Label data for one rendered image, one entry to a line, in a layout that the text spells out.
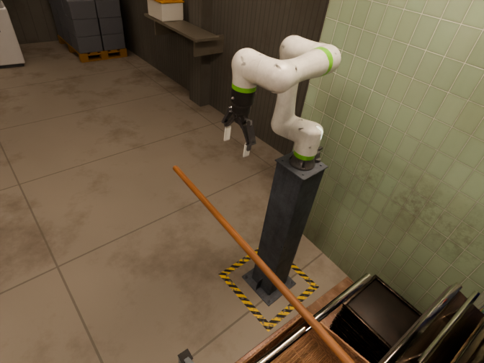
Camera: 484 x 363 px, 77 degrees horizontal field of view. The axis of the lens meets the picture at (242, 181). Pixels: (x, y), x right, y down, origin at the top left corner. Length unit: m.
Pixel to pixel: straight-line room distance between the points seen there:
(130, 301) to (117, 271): 0.30
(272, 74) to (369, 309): 1.19
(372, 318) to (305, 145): 0.89
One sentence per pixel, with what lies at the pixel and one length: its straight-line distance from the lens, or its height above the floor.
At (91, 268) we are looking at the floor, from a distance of 2.80.
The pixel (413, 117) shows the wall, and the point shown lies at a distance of 2.05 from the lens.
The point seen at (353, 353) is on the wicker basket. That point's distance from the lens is 1.65.
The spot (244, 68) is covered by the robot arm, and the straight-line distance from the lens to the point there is 1.10.
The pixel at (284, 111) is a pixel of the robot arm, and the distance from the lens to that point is 1.64.
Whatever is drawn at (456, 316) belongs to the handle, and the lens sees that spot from 1.05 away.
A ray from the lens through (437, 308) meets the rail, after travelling 1.07.
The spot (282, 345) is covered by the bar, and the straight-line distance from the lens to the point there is 1.13.
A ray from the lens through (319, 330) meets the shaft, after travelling 1.15.
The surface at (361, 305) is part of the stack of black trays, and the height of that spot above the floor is 0.85.
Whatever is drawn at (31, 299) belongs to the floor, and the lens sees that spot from 2.80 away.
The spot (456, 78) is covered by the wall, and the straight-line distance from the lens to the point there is 1.94.
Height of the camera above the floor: 2.20
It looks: 39 degrees down
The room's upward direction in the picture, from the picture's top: 7 degrees clockwise
